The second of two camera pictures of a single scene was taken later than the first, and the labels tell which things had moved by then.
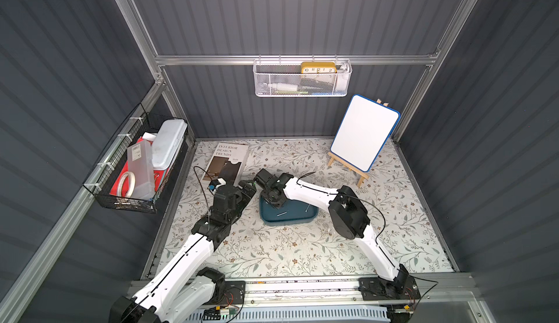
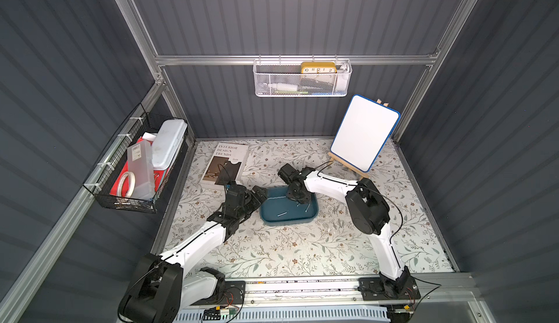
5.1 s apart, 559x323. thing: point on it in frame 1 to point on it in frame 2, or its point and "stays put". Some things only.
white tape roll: [132, 186] stays put
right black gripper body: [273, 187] to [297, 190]
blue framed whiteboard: [365, 132] stays put
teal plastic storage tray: [290, 212] stays put
